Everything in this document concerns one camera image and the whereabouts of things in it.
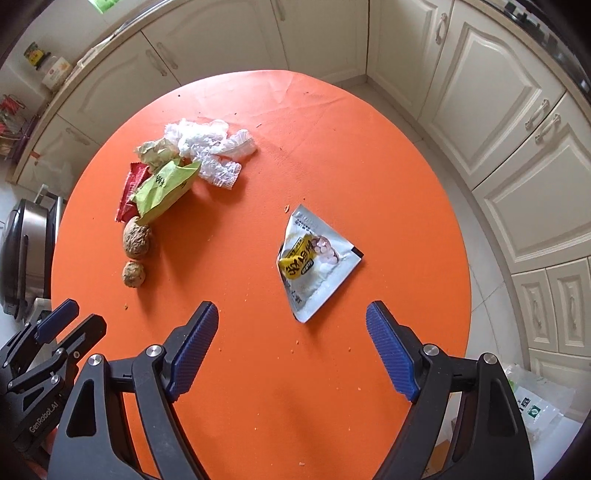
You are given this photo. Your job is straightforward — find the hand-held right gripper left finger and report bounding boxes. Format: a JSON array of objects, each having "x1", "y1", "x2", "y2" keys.
[{"x1": 46, "y1": 301, "x2": 219, "y2": 480}]

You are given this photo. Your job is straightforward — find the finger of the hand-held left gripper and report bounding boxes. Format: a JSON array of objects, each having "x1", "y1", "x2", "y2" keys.
[
  {"x1": 0, "y1": 299, "x2": 80, "y2": 371},
  {"x1": 7, "y1": 314, "x2": 108, "y2": 394}
]

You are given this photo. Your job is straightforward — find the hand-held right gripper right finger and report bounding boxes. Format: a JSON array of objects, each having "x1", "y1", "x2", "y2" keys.
[{"x1": 366, "y1": 300, "x2": 536, "y2": 480}]

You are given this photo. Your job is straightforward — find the silver snack packet yellow label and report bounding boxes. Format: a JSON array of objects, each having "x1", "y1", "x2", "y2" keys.
[{"x1": 277, "y1": 204, "x2": 365, "y2": 324}]

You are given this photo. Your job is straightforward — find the beige paper wad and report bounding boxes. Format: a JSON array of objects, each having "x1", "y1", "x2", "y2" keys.
[{"x1": 135, "y1": 137, "x2": 181, "y2": 173}]

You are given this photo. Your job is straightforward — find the small brown walnut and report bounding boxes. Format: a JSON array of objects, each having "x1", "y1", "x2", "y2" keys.
[{"x1": 121, "y1": 261, "x2": 148, "y2": 289}]

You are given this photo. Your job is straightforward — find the large brown walnut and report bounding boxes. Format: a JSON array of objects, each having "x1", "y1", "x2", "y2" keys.
[{"x1": 122, "y1": 216, "x2": 154, "y2": 260}]

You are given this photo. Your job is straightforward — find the red snack wrapper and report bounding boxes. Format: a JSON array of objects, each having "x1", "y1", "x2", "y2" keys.
[{"x1": 115, "y1": 164, "x2": 151, "y2": 223}]

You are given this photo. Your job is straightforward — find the hanging clear plastic bag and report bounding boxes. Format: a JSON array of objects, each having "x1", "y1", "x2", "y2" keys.
[{"x1": 34, "y1": 154, "x2": 75, "y2": 190}]

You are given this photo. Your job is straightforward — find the white green rice bag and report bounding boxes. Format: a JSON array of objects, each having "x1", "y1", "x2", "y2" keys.
[{"x1": 505, "y1": 364, "x2": 578, "y2": 444}]

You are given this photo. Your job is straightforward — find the green snack wrapper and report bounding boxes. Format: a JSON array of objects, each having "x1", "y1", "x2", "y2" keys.
[{"x1": 130, "y1": 159, "x2": 203, "y2": 226}]

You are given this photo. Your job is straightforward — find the crumpled clear plastic film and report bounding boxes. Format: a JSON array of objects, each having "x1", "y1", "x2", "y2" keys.
[{"x1": 164, "y1": 117, "x2": 260, "y2": 191}]

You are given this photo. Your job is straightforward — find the round orange table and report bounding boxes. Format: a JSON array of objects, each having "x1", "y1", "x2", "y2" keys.
[{"x1": 50, "y1": 69, "x2": 472, "y2": 480}]

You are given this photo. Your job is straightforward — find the clear jar white label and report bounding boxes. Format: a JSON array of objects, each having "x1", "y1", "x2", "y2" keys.
[{"x1": 39, "y1": 55, "x2": 75, "y2": 91}]

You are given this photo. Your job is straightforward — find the dark bottle yellow label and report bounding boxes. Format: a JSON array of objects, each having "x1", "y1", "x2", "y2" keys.
[{"x1": 23, "y1": 41, "x2": 49, "y2": 70}]

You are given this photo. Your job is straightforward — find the beige kitchen countertop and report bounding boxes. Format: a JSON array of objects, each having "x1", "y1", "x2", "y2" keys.
[{"x1": 9, "y1": 0, "x2": 185, "y2": 183}]

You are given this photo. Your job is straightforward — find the row of cream cabinet doors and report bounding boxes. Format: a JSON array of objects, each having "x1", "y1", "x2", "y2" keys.
[{"x1": 9, "y1": 0, "x2": 591, "y2": 370}]

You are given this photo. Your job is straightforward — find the black gas stove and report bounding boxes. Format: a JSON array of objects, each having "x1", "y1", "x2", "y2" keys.
[{"x1": 503, "y1": 0, "x2": 591, "y2": 93}]

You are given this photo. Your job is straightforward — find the wire dish rack red items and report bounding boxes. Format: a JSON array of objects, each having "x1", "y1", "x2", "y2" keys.
[{"x1": 0, "y1": 95, "x2": 38, "y2": 158}]

